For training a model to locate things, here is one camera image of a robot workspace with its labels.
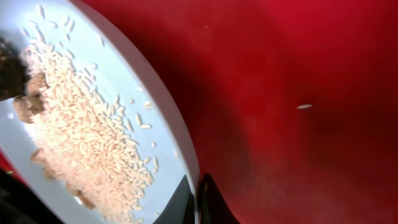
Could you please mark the brown food scrap chunk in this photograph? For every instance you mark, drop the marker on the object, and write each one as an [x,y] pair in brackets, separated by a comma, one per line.
[14,76]

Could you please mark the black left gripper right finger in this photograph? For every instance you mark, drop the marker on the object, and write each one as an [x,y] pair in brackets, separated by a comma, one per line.
[213,207]

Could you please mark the pile of rice grains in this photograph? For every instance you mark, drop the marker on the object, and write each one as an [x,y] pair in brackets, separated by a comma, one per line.
[85,141]

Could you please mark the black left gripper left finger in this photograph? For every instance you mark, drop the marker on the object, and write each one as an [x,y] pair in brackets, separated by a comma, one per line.
[180,208]

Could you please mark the light blue dinner plate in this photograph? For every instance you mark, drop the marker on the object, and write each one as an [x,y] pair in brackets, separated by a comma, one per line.
[121,73]

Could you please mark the red plastic serving tray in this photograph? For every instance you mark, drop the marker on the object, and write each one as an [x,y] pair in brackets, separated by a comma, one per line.
[291,105]

